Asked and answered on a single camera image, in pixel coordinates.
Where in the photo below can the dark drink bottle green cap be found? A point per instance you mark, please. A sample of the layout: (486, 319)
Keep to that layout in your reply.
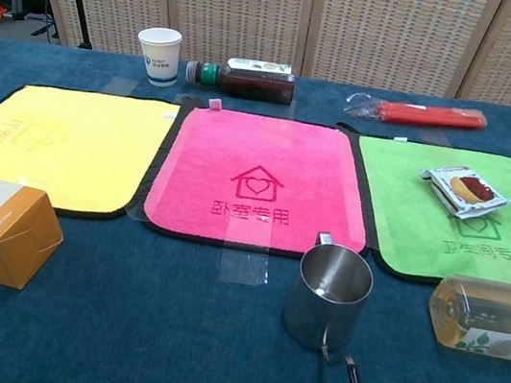
(258, 85)

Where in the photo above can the blue tablecloth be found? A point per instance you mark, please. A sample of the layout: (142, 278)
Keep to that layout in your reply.
(163, 342)

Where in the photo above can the wicker folding screen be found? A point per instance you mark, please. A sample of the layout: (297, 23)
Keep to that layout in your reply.
(368, 29)

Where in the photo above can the yellow towel mat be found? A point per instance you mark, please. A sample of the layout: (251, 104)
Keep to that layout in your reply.
(72, 148)

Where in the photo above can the large clear tape strip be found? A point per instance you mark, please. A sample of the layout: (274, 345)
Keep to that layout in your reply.
(244, 265)

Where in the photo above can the small clear tape strip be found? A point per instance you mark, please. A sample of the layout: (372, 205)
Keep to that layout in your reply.
(120, 85)

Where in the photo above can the white paper cup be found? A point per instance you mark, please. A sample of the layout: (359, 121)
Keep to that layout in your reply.
(158, 54)

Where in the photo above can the red sticks in clear wrapper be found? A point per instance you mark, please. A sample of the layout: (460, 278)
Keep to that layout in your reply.
(428, 116)

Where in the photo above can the stainless steel mug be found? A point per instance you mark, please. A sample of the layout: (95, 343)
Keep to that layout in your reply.
(323, 319)

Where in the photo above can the pale yellow drink bottle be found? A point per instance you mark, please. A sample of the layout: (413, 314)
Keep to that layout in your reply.
(494, 312)

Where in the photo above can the pink towel mat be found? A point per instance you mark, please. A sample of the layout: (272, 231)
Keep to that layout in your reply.
(262, 149)

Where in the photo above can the snack packet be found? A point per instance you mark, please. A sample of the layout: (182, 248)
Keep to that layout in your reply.
(467, 192)

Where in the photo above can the green towel mat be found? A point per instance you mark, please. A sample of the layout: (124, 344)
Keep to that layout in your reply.
(401, 224)

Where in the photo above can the orange and white cardboard box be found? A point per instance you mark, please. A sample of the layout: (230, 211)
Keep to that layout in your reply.
(9, 240)

